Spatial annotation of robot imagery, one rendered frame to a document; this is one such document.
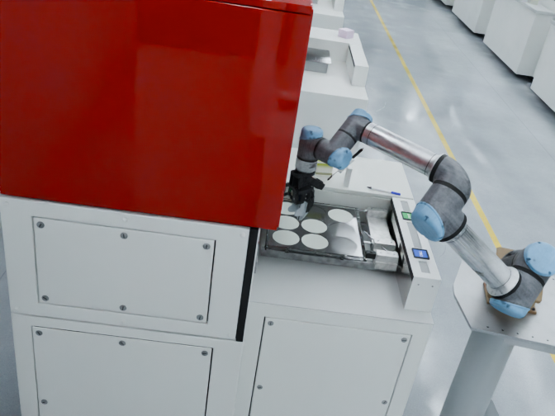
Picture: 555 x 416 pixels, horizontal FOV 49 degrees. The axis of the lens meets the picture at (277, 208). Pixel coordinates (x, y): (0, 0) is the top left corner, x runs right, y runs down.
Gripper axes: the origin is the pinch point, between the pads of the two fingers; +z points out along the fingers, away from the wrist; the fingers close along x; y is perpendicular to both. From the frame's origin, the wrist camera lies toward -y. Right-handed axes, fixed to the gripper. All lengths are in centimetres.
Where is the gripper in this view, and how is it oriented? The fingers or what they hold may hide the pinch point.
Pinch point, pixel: (301, 216)
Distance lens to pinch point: 224.2
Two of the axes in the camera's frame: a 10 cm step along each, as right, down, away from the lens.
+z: -1.4, 8.6, 4.9
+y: -7.7, 2.2, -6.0
